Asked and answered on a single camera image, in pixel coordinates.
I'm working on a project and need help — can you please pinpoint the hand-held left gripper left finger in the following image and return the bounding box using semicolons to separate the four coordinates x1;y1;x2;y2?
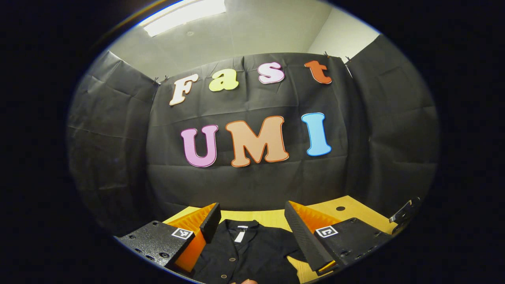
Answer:
114;203;222;275

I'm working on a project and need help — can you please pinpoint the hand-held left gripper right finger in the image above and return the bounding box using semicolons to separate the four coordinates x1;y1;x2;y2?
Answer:
284;200;390;277

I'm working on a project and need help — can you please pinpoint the black buttoned garment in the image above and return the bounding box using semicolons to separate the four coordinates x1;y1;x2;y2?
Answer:
189;219;312;284

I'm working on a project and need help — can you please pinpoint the black backdrop cloth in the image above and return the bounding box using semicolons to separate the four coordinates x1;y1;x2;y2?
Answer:
66;35;440;237

